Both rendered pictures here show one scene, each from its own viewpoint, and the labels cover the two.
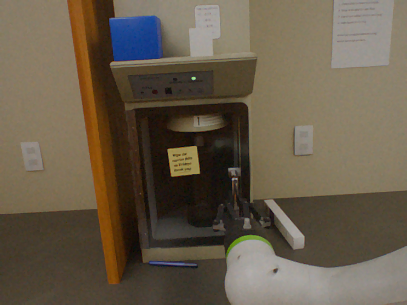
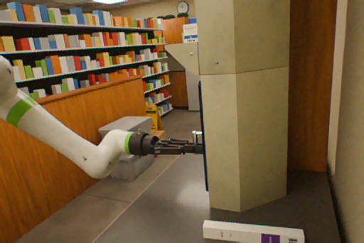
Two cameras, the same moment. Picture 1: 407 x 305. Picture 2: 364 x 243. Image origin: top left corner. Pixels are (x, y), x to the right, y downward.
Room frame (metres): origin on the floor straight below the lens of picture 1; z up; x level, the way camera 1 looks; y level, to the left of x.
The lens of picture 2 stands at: (1.21, -0.91, 1.50)
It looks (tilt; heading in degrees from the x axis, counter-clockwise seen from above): 16 degrees down; 114
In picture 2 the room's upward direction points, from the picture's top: 5 degrees counter-clockwise
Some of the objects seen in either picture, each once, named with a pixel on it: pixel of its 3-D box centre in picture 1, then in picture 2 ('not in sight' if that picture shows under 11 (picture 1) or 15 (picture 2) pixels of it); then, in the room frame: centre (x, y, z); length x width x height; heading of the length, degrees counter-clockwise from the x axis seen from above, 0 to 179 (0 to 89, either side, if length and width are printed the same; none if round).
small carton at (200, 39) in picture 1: (200, 42); (193, 33); (0.88, -0.02, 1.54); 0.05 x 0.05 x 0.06; 0
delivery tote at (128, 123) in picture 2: not in sight; (128, 134); (-0.73, 1.69, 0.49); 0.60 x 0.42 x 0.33; 90
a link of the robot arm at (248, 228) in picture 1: (248, 246); (141, 143); (0.65, -0.08, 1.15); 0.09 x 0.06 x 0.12; 90
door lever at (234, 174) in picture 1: (234, 190); (200, 142); (0.90, -0.08, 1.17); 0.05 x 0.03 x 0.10; 0
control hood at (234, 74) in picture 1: (185, 78); (198, 56); (0.88, 0.02, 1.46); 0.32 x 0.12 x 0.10; 90
